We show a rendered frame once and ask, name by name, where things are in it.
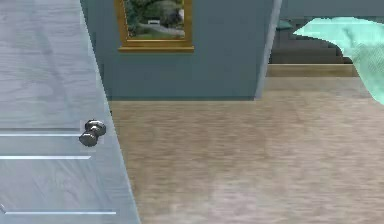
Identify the gold framed garden picture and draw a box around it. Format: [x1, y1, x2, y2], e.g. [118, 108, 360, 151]
[114, 0, 195, 54]

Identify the grey round door knob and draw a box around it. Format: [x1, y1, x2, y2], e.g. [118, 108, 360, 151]
[78, 119, 108, 148]

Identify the teal pillow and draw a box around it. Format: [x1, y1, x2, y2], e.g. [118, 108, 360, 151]
[275, 19, 294, 32]

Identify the pale grey room door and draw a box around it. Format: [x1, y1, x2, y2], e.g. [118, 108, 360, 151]
[0, 0, 142, 224]

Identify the bed with mint green cover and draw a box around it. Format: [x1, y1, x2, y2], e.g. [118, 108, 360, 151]
[266, 16, 384, 106]

